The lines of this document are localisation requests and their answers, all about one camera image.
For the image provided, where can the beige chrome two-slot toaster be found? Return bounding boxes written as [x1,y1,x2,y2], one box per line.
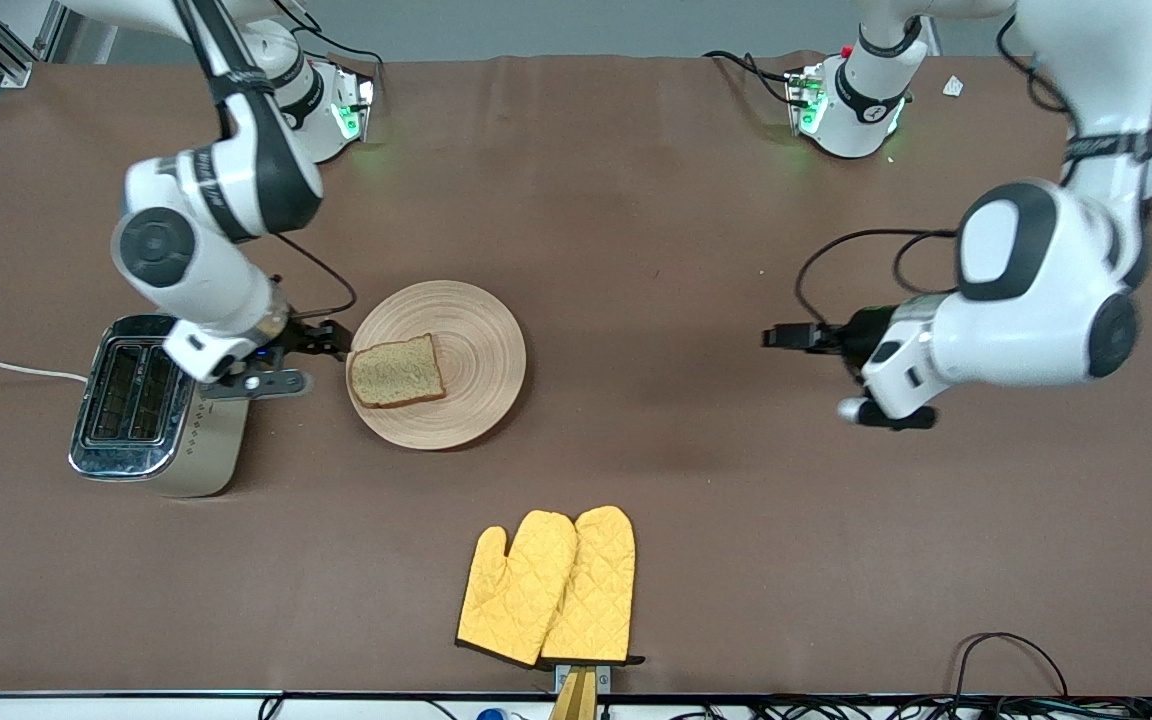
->
[68,312,254,499]

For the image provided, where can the white toaster power cord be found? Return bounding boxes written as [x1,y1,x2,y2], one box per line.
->
[0,357,90,385]

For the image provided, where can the round wooden ringed plate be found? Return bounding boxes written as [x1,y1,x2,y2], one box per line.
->
[346,280,527,451]

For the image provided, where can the black arm base cable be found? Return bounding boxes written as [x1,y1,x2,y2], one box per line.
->
[703,50,799,106]
[271,0,384,93]

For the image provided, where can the black cable bundle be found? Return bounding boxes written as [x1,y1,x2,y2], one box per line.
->
[676,695,1152,720]

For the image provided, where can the metal bracket with wooden stick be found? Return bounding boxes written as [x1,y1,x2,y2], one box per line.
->
[548,663,612,720]

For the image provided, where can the black right arm base cable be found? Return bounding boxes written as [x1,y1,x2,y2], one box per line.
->
[271,0,384,93]

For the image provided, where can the brown toast slice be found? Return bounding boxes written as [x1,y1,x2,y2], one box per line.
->
[349,334,446,409]

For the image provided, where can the yellow quilted oven mitt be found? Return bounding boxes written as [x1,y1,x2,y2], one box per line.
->
[455,510,578,668]
[539,505,645,667]

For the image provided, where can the black looped cable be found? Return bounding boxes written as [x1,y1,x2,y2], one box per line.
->
[954,632,1070,701]

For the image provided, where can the black left arm base cable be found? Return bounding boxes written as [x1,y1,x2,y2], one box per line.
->
[703,50,799,106]

